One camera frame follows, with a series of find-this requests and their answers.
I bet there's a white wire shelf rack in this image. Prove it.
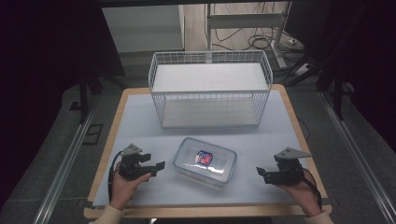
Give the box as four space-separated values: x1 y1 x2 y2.
148 49 274 129

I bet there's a bundle of black floor cables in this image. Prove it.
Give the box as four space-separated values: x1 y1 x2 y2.
204 3 309 78

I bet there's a white table mat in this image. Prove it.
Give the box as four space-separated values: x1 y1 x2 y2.
92 89 318 207

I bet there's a person's right hand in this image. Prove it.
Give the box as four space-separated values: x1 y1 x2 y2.
276 169 322 217

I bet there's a person's left hand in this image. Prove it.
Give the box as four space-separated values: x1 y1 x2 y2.
109 161 152 211

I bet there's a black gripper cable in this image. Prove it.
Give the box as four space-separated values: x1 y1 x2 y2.
107 150 125 202
299 167 323 210

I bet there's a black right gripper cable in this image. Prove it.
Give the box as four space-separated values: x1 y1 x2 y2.
299 167 323 210

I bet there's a clear plastic food container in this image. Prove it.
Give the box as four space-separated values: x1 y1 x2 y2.
172 137 238 189

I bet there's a black tripod stand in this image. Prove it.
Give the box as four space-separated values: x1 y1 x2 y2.
286 46 359 121
69 62 129 125

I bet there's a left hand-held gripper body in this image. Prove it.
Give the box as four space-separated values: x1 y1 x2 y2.
118 143 153 181

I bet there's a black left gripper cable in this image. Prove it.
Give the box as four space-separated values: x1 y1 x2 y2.
107 150 125 202

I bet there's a white power strip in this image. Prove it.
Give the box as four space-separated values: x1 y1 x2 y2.
292 63 312 77

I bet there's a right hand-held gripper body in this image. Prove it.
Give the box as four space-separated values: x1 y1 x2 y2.
266 147 313 187

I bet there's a white cabinet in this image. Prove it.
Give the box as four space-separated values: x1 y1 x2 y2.
102 4 186 53

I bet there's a white metal stand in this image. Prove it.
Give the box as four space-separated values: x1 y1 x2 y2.
205 1 293 69

